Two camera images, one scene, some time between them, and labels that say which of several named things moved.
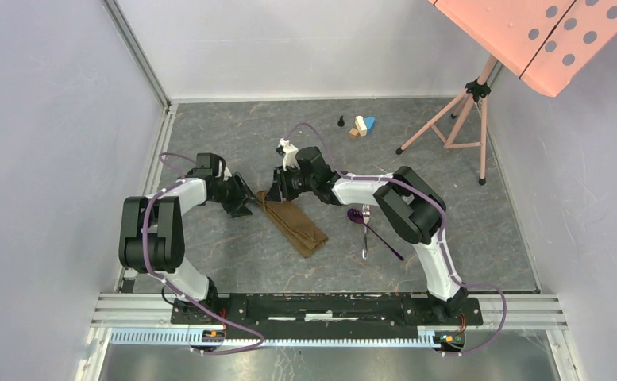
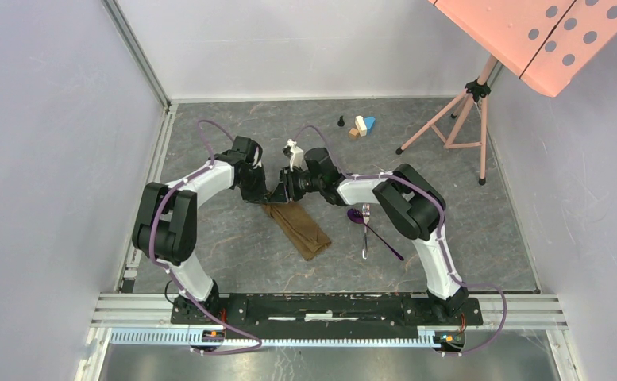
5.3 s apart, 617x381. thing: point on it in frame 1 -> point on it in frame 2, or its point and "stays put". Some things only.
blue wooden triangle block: [369, 122] stays put
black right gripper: [282, 176] stays put
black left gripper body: [229, 194] -> [254, 190]
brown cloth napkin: [295, 224] stays put
